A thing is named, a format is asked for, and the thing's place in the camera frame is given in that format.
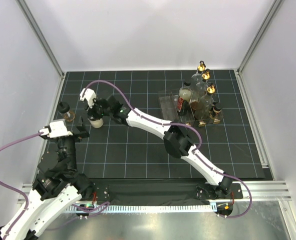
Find left aluminium frame post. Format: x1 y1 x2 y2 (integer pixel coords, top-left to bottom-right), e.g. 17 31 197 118
16 0 65 78

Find black grid mat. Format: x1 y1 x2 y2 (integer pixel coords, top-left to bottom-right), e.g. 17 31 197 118
59 69 272 180

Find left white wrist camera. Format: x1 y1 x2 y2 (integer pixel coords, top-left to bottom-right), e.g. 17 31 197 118
39 119 73 139

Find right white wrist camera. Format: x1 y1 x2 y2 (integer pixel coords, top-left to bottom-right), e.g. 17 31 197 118
79 88 97 105

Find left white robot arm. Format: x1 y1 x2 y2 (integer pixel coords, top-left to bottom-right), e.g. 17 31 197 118
0 118 95 240

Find purple cable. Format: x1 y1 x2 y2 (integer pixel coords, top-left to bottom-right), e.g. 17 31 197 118
84 80 253 220
0 132 111 231

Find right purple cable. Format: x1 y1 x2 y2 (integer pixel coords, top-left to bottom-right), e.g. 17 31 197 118
84 80 253 220

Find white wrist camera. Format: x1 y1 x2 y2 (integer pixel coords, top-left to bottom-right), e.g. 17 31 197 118
39 119 73 139
79 88 97 105

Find right aluminium frame post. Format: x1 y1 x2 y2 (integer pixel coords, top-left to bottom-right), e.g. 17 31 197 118
237 0 284 75

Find glass oil bottle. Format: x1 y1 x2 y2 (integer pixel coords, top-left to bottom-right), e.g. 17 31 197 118
194 83 216 120
191 61 207 93
190 68 210 112

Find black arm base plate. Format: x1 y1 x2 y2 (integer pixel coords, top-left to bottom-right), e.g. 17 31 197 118
81 178 243 206

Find aluminium frame post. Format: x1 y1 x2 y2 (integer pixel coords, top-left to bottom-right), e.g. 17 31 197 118
16 0 65 78
237 0 284 75

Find round amber sauce bottle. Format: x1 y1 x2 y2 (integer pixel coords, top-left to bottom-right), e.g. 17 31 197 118
57 101 75 122

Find aluminium front rail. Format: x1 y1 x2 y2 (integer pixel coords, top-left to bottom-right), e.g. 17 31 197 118
17 180 292 205

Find dark sauce bottle red label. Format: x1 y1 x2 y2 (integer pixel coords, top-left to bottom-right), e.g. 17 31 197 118
176 81 192 115

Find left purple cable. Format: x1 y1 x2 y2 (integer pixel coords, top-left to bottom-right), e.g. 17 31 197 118
0 132 111 231

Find white slotted cable duct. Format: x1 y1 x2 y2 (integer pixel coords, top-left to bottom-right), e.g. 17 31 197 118
62 203 217 215

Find clear acrylic organizer tray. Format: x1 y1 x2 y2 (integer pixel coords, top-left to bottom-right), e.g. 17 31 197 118
158 89 224 127

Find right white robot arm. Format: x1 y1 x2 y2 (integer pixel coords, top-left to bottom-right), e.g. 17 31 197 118
80 89 233 199

